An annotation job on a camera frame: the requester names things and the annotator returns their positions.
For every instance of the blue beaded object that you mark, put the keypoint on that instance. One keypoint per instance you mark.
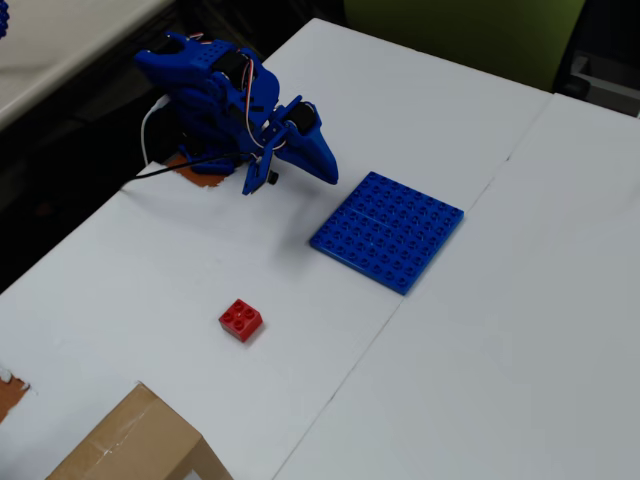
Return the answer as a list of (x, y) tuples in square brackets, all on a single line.
[(3, 17)]

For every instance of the green chair back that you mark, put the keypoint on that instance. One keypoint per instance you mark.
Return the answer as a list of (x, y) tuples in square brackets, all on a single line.
[(465, 35)]

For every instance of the white side desk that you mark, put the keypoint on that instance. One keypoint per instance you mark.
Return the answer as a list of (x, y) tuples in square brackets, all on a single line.
[(55, 45)]

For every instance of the red 2x2 toy block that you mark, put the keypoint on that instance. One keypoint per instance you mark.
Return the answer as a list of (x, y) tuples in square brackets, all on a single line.
[(241, 320)]

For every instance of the blue 8x8 toy baseplate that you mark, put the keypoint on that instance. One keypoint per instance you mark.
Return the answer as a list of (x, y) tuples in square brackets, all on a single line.
[(387, 232)]

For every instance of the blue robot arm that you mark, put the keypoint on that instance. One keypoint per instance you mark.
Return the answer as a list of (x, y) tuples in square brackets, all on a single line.
[(200, 85)]

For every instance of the blue wrist camera mount plate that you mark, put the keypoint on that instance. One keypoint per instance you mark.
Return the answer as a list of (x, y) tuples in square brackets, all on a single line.
[(257, 170)]

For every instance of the grey metal chair frame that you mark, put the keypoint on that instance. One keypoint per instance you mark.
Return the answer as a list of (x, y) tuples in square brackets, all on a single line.
[(605, 80)]

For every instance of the brown cardboard box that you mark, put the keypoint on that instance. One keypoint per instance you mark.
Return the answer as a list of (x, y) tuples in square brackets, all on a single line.
[(135, 440)]

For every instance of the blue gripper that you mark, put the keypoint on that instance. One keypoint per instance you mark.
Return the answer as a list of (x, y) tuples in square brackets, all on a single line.
[(316, 145)]

